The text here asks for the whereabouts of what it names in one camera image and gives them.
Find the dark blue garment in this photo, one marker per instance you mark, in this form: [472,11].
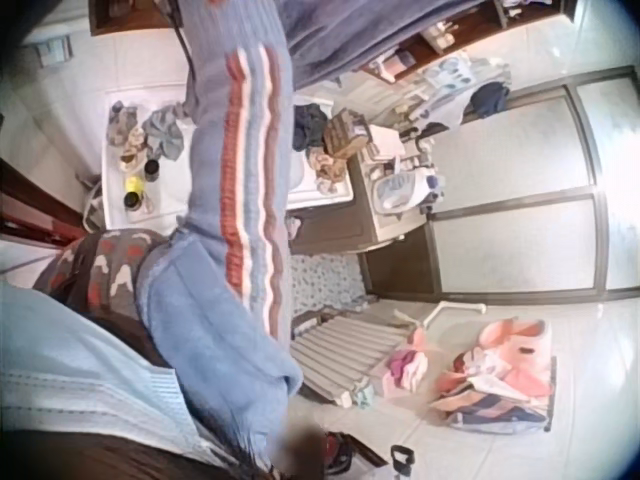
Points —
[309,126]

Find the yellow lid bottle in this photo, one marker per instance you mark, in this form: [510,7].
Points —
[134,183]

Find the grey crumpled cloth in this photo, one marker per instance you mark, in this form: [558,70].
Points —
[164,131]

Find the glass sliding door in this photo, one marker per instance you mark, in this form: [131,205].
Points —
[520,200]

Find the wooden shelf with toiletries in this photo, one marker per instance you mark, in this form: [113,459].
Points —
[450,30]

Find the brown wooden cabinet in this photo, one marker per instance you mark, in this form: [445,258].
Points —
[335,227]

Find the drying rack with clothes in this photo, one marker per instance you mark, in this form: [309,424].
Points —
[450,85]

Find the white slatted board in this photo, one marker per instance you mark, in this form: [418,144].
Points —
[340,350]

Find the woven wicker basket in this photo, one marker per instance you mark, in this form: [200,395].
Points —
[346,132]

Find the red and black item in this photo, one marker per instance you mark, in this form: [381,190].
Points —
[337,450]

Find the beige crumpled cloth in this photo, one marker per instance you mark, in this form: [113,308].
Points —
[326,170]

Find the red brown wooden furniture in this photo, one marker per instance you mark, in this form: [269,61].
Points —
[35,205]

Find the dark wooden shelf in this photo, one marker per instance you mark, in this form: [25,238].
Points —
[130,15]

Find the dark jar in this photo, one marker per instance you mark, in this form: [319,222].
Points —
[132,201]

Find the dark bottle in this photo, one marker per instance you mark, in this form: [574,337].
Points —
[152,171]

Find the grey blue box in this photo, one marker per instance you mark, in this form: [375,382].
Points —
[54,52]

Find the pile of pink clothes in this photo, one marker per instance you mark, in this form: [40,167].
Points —
[406,367]

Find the white washing machine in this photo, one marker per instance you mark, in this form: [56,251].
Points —
[165,190]

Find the pile of patterned socks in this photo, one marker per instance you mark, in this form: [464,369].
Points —
[125,131]

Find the pebble pattern bath mat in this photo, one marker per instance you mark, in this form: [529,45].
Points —
[325,280]

